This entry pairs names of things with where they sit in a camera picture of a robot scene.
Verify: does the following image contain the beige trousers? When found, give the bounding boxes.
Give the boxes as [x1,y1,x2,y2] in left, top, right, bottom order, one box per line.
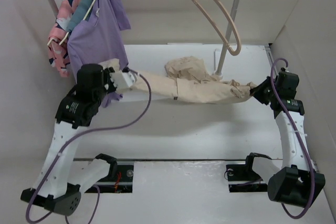
[97,55,258,104]

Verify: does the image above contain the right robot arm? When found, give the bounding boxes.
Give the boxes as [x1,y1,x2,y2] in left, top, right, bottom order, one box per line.
[243,69,326,208]

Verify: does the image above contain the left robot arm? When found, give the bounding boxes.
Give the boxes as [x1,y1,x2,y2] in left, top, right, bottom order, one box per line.
[20,63,118,217]

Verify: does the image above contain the cream hanger under teal garment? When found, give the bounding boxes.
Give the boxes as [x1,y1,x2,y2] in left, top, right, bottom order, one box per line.
[59,0,91,46]

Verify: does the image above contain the cream hanger under purple shirt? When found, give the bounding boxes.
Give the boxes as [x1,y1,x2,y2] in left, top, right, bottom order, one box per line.
[76,0,93,21]

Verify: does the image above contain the cream hanger under pink garment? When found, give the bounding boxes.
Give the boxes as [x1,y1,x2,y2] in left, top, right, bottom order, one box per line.
[47,0,66,48]

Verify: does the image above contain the beige empty hanger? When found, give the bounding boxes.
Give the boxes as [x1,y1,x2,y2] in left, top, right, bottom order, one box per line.
[189,0,242,57]

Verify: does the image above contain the purple t-shirt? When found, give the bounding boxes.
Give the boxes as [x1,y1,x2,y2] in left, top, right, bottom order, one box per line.
[67,0,131,109]

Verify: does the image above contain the pink floral garment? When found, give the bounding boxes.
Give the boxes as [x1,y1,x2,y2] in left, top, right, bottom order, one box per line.
[47,0,81,77]

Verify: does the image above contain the teal garment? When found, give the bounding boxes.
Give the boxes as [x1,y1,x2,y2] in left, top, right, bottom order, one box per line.
[66,0,93,33]

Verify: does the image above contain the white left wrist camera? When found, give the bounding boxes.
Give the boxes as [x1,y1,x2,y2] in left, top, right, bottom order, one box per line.
[110,71,137,90]

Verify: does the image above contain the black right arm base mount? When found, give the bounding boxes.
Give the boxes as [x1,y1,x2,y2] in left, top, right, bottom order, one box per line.
[224,164,267,193]

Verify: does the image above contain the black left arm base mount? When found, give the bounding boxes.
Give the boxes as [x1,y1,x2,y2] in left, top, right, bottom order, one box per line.
[95,162,134,194]

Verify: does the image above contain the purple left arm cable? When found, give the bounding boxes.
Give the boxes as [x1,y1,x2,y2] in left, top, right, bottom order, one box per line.
[25,68,152,222]

